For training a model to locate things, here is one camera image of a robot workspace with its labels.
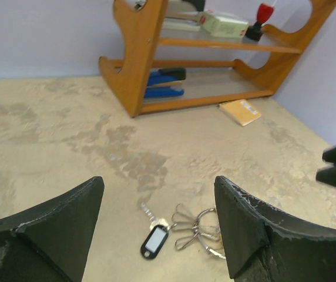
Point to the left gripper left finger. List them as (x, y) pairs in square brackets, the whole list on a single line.
[(51, 241)]

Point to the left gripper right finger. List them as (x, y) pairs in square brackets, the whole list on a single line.
[(264, 243)]

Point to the blue stapler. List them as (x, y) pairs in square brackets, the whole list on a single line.
[(165, 83)]

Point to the brown envelope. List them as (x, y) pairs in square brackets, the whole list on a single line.
[(241, 111)]

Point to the grey stapler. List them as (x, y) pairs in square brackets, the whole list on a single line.
[(183, 15)]

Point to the red and black stamp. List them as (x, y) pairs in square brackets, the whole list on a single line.
[(254, 32)]

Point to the white and red box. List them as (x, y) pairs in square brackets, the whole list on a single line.
[(222, 25)]

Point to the large metal keyring with clips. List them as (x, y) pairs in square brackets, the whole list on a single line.
[(208, 236)]

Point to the wooden shelf rack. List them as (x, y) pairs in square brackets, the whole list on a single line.
[(147, 47)]

